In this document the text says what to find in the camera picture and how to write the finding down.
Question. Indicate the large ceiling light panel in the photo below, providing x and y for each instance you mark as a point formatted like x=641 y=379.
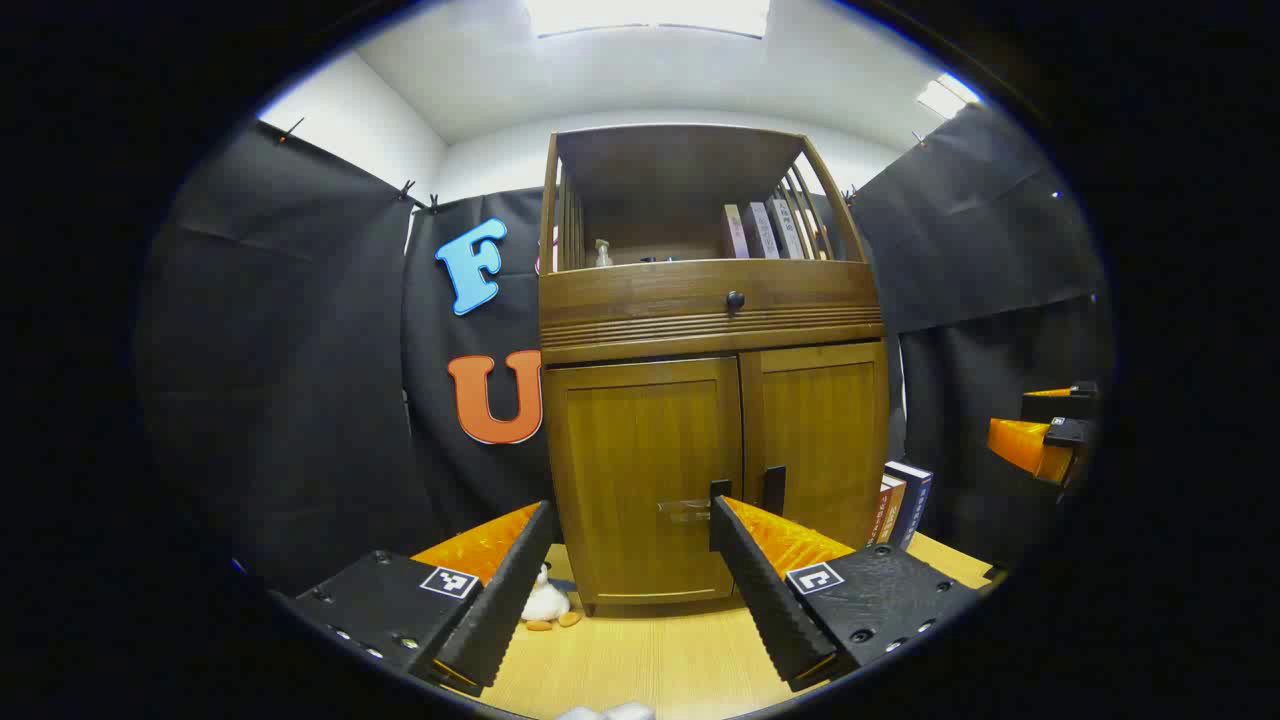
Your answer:
x=650 y=15

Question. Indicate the pink shelf book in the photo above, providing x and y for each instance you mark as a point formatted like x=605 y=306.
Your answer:
x=735 y=232

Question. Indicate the small glass bottle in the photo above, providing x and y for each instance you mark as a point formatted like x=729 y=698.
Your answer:
x=603 y=255

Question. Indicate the blue book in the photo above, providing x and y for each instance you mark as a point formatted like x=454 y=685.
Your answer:
x=912 y=505

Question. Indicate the small ceiling light panel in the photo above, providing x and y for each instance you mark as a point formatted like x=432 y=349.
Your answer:
x=947 y=97

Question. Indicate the grey shelf book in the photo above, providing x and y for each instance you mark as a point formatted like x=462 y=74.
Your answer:
x=761 y=230

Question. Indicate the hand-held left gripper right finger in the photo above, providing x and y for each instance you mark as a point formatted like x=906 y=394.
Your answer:
x=760 y=600

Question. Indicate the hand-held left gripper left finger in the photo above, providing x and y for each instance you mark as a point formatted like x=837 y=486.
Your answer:
x=505 y=600

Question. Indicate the brown book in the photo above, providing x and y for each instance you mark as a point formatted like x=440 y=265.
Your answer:
x=885 y=510

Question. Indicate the wooden shoe cabinet door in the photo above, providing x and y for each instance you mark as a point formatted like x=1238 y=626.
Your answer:
x=630 y=440
x=820 y=420

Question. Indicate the white shelf book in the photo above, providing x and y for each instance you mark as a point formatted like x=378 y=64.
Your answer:
x=786 y=228

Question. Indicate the penguin plush toy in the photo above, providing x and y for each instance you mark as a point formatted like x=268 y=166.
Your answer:
x=545 y=600

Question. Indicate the black backdrop cloth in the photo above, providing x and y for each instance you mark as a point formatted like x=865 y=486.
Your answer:
x=300 y=350

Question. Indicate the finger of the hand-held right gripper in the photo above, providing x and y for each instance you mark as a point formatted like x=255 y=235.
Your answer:
x=1060 y=405
x=1025 y=445

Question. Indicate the wooden double-door shoe cabinet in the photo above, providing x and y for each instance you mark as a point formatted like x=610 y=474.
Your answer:
x=700 y=320

